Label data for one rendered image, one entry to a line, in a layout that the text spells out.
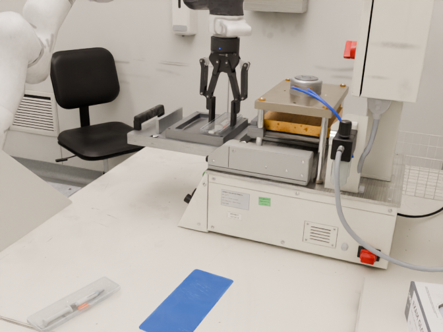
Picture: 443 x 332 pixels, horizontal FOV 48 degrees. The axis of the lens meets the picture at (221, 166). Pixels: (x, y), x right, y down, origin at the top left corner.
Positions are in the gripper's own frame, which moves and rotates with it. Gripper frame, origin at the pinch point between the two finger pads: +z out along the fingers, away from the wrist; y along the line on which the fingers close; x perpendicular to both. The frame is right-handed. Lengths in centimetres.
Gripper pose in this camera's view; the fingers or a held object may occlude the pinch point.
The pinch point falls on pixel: (223, 112)
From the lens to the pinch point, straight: 134.1
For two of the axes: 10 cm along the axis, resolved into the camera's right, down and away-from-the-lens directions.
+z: -0.3, 9.3, 3.7
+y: -9.3, -1.6, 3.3
